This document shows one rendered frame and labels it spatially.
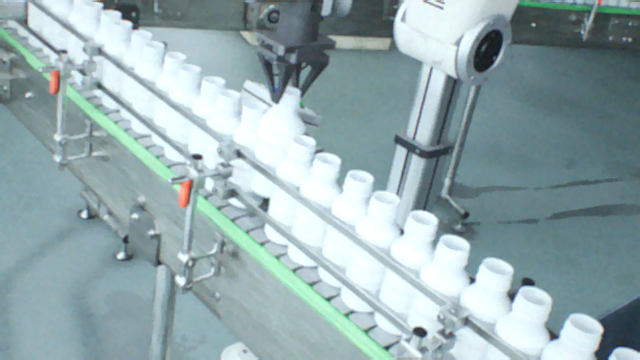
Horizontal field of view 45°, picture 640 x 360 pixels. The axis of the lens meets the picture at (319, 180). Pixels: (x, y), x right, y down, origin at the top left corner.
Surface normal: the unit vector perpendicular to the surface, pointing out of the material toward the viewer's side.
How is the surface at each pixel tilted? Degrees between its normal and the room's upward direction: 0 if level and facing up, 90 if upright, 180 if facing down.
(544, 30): 90
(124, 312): 0
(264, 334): 90
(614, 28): 90
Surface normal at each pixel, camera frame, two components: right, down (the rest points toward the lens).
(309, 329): -0.75, 0.18
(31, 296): 0.17, -0.88
